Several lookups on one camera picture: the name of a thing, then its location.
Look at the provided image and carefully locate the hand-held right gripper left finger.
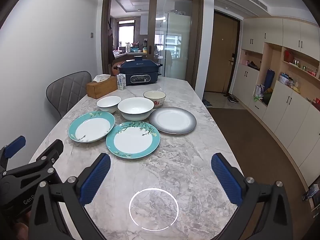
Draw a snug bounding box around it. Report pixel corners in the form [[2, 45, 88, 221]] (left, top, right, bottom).
[[28, 152, 111, 240]]

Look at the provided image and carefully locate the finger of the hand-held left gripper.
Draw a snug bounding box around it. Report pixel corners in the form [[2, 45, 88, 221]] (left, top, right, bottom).
[[0, 135, 26, 175], [2, 139, 64, 181]]

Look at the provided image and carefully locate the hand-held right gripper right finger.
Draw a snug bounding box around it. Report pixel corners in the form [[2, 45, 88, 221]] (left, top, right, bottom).
[[211, 152, 293, 240]]

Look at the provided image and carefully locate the deep teal floral plate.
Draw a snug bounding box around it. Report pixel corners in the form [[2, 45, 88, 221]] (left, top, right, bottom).
[[68, 111, 116, 143]]

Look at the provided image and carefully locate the grey rimmed white plate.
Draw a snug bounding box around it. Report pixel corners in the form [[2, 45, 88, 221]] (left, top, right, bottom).
[[149, 106, 197, 135]]

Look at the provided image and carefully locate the large white bowl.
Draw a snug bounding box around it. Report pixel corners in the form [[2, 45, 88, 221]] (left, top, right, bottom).
[[117, 97, 155, 121]]

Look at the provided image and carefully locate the grey quilted chair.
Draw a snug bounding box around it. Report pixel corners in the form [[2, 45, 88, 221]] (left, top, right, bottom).
[[46, 71, 92, 119]]

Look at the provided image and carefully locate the small white bowl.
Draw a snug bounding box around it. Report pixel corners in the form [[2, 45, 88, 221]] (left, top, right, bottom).
[[97, 96, 122, 114]]

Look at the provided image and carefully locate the wooden tissue box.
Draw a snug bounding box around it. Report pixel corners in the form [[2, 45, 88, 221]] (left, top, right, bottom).
[[86, 76, 118, 99]]

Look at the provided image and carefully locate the white tissue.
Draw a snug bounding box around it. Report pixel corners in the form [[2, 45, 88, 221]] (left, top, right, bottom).
[[92, 74, 111, 83]]

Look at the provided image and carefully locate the white shopping bag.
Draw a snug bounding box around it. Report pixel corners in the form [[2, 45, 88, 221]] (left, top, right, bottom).
[[254, 84, 265, 103]]

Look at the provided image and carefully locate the white and blue carton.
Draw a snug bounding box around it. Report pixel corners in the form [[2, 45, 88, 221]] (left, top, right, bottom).
[[117, 73, 127, 91]]

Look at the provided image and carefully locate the pink floral bowl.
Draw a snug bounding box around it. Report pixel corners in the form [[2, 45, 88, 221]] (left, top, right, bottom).
[[143, 90, 167, 108]]

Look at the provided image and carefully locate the blue folded bag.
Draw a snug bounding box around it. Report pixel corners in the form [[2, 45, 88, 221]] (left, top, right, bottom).
[[264, 69, 275, 90]]

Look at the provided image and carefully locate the dark blue electric cooker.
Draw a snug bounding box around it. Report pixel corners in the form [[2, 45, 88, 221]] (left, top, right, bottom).
[[113, 56, 163, 86]]

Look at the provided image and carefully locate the kitchen counter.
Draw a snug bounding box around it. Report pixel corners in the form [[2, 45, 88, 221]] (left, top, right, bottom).
[[112, 50, 148, 61]]

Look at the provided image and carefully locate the brown entrance door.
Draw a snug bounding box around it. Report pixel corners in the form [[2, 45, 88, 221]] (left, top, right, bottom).
[[205, 9, 240, 93]]

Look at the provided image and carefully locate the red bag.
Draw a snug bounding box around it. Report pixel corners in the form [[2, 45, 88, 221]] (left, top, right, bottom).
[[284, 50, 295, 64]]

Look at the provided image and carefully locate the brown framed glass sliding door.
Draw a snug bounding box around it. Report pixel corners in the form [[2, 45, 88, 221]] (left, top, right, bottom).
[[101, 0, 204, 94]]

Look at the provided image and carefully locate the white and wood wall cabinet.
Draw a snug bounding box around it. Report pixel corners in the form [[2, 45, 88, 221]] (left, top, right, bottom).
[[231, 17, 320, 188]]

